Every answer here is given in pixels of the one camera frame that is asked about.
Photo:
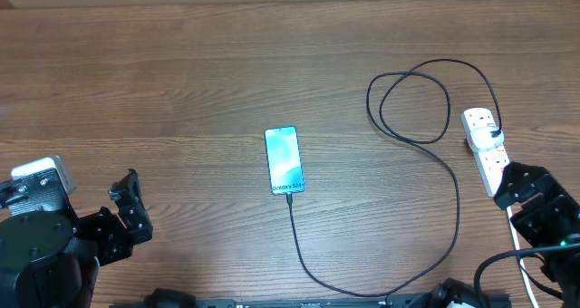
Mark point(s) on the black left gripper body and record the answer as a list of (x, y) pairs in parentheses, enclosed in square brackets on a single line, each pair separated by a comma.
[(104, 233)]

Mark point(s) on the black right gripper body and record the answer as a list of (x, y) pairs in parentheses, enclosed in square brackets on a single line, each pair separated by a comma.
[(544, 225)]

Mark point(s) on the blue Galaxy smartphone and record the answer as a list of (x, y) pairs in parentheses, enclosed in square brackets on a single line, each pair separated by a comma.
[(284, 161)]

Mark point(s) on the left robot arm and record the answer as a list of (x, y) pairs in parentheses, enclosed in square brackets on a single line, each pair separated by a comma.
[(45, 245)]

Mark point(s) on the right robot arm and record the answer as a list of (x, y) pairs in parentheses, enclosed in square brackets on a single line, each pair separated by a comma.
[(562, 267)]

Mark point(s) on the white charger plug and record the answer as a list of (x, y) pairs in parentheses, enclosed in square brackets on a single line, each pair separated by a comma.
[(485, 138)]

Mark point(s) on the white power strip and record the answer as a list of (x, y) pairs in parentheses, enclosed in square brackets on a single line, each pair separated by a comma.
[(490, 163)]

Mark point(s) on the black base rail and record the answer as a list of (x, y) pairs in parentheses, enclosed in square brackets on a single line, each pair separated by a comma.
[(449, 294)]

